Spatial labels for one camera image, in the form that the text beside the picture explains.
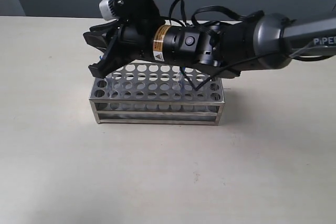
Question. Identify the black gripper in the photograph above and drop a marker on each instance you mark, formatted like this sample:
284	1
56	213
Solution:
158	43

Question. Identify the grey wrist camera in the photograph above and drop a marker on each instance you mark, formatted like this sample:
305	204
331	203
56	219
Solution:
128	9

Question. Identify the blue capped tube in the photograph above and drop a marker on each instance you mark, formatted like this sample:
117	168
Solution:
182	73

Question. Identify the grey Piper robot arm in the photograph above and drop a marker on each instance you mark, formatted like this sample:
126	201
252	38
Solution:
262	42

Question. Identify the stainless steel test tube rack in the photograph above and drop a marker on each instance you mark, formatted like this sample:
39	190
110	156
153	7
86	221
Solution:
145	93

